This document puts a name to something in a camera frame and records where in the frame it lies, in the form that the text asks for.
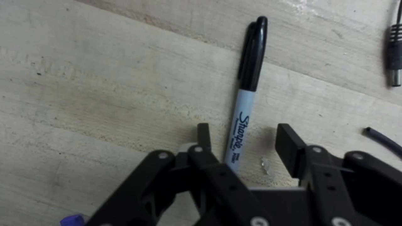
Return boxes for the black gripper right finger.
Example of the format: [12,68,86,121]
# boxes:
[274,121,402,226]

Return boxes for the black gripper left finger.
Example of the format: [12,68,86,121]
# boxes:
[84,121,274,226]

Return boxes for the black grey Sharpie marker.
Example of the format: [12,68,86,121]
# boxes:
[222,15,269,174]

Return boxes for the small metal screw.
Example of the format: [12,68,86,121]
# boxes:
[258,156,270,175]

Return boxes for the small blue plastic piece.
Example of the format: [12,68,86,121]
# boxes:
[59,213,88,226]

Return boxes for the thin black cable piece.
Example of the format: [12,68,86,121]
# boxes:
[360,125,402,159]

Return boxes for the black barrel plug cable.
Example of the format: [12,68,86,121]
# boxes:
[384,0,402,89]

